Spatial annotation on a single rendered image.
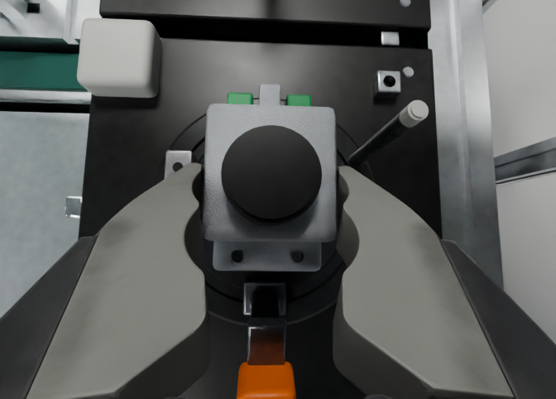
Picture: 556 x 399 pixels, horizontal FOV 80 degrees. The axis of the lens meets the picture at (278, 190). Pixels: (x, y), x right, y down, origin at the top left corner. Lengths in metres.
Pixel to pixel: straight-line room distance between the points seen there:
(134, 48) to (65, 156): 0.12
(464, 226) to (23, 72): 0.34
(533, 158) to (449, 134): 0.06
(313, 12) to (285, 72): 0.05
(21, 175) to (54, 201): 0.03
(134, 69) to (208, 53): 0.05
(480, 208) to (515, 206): 0.15
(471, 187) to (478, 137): 0.04
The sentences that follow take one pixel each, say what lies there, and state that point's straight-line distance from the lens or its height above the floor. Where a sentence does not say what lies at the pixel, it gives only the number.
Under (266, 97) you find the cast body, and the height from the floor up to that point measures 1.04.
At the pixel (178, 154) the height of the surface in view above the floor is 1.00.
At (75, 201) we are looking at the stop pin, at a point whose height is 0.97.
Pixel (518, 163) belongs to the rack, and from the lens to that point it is 0.32.
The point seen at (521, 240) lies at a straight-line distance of 0.42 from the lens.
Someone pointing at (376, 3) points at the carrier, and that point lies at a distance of 0.29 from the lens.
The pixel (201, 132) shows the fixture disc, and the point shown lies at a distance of 0.21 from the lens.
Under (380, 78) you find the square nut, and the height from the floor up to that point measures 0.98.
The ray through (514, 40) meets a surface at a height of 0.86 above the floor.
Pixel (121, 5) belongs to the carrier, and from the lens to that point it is 0.29.
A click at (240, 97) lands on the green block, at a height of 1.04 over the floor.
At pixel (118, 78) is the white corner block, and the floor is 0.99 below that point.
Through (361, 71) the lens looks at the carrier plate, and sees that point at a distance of 0.26.
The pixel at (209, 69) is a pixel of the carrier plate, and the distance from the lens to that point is 0.25.
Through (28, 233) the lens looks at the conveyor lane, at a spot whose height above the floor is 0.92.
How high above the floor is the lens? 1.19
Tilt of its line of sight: 82 degrees down
